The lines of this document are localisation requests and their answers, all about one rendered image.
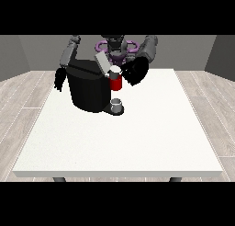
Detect small grey coffee pod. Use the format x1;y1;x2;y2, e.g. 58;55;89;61
109;65;122;78

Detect black coffee machine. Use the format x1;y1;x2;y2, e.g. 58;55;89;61
65;59;125;116

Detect pale grey machine lid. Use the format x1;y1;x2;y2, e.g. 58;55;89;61
94;51;114;78

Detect red pod holder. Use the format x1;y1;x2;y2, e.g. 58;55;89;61
109;75;123;92

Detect small grey cup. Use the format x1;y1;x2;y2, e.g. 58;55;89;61
110;97;123;113

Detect grey robot trunk purple rings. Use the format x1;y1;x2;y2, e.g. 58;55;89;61
95;35;141;65

